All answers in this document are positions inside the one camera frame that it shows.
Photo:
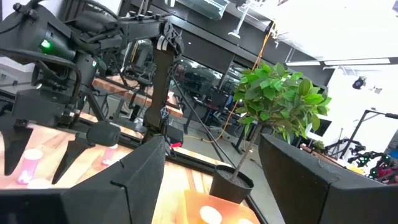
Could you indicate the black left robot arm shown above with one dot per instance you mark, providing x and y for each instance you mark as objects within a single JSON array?
[{"x": 37, "y": 34}]

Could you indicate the black background shelf beam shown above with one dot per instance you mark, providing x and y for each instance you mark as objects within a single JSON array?
[{"x": 211, "y": 49}]

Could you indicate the wooden background workbench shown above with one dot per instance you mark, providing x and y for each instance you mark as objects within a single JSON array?
[{"x": 174, "y": 110}]

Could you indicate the black aluminium table frame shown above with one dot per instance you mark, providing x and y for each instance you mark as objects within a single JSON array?
[{"x": 202, "y": 161}]

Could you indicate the small pink pill bottle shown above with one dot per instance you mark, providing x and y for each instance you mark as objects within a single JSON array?
[
  {"x": 28, "y": 169},
  {"x": 109, "y": 157}
]

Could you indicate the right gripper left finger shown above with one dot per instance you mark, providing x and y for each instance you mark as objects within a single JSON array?
[{"x": 109, "y": 202}]

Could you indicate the ceiling light strip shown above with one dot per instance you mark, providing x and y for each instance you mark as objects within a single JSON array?
[{"x": 354, "y": 61}]

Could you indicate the black ceiling-hung camera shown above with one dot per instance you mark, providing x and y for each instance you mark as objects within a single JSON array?
[{"x": 359, "y": 82}]

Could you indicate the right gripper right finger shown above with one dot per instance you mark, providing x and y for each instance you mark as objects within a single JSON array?
[{"x": 311, "y": 193}]

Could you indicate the green potted plant black pot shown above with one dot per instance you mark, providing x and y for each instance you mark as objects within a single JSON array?
[{"x": 280, "y": 93}]

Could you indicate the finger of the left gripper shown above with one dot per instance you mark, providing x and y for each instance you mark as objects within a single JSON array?
[
  {"x": 14, "y": 146},
  {"x": 70, "y": 155}
]

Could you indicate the orange translucent plastic bin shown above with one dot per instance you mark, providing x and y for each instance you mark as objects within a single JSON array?
[{"x": 192, "y": 205}]

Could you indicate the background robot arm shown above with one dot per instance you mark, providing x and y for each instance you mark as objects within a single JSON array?
[{"x": 363, "y": 157}]

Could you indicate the large orange pill bottle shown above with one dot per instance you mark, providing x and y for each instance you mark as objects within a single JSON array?
[{"x": 211, "y": 215}]

